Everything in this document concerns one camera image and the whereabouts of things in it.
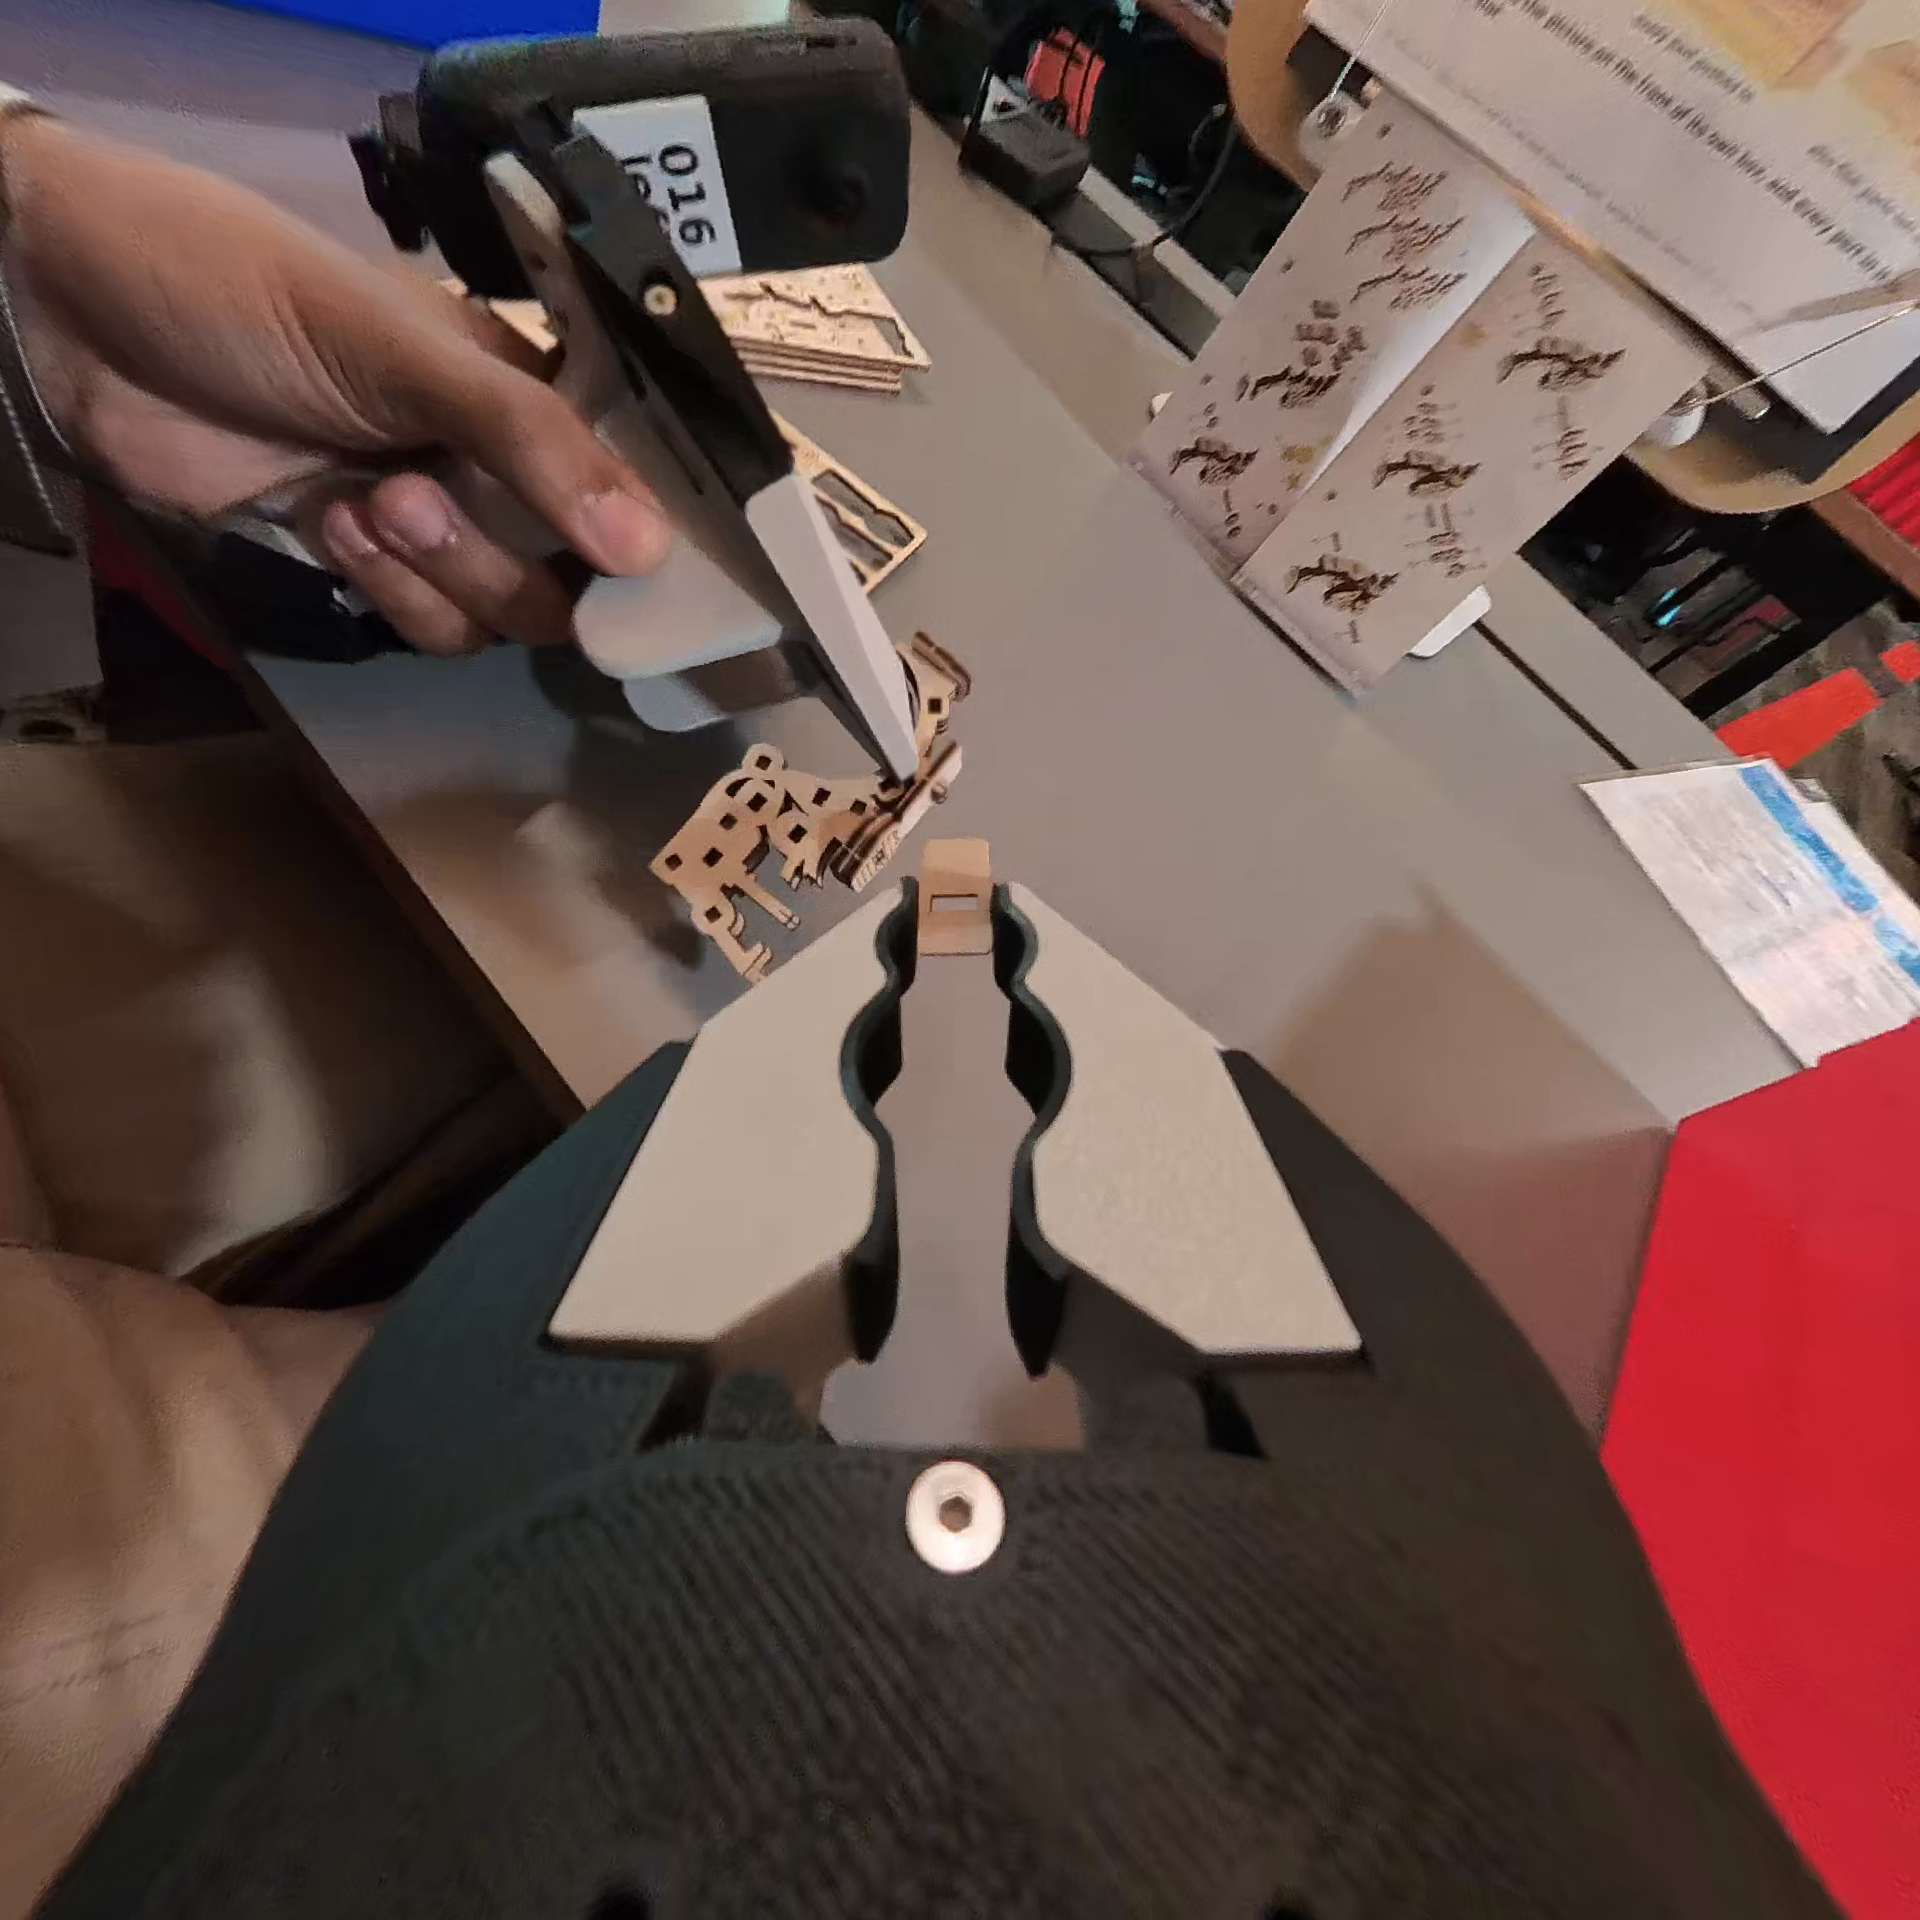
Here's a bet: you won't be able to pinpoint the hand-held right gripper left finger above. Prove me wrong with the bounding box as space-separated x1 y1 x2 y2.
545 877 920 1442

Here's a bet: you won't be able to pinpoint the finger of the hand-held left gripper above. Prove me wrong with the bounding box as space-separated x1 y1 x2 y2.
744 476 923 786

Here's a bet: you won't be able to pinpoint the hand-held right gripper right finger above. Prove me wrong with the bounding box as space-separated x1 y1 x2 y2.
993 881 1368 1442

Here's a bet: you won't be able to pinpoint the wooden model assembly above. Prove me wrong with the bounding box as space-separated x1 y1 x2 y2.
647 630 971 984

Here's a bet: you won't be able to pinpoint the small slotted wooden piece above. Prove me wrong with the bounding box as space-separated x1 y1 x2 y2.
917 836 999 960

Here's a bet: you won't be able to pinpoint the grey desk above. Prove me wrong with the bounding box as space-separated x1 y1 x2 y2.
240 90 1824 1450

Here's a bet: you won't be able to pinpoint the person's left hand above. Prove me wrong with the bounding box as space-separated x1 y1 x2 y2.
0 111 674 659

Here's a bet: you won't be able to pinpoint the wooden parts sheet with cutouts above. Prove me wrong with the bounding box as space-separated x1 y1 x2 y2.
771 419 930 593

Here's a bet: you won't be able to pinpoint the stack of wooden parts sheets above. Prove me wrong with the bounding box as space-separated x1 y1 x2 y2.
441 261 931 395

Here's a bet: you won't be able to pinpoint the black power adapter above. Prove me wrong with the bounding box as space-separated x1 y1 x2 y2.
960 111 1094 212

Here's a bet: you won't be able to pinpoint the blue plastic bin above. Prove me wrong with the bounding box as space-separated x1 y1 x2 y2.
223 0 601 47

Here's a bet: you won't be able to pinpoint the white printed leaflet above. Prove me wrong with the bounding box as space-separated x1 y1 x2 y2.
1577 755 1920 1070

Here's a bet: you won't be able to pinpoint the red plastic bin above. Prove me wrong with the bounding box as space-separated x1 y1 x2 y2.
1596 1019 1920 1920

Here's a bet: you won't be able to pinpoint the person's beige trousers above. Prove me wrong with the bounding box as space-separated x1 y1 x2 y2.
0 1235 384 1920

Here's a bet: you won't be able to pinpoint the white instruction booklet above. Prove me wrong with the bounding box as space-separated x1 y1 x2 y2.
1131 119 1712 696

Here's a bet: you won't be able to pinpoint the silver wristwatch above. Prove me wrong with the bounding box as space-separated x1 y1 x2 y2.
0 81 96 560

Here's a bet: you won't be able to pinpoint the large printed instruction sheet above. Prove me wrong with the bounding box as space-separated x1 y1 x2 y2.
1304 0 1920 437

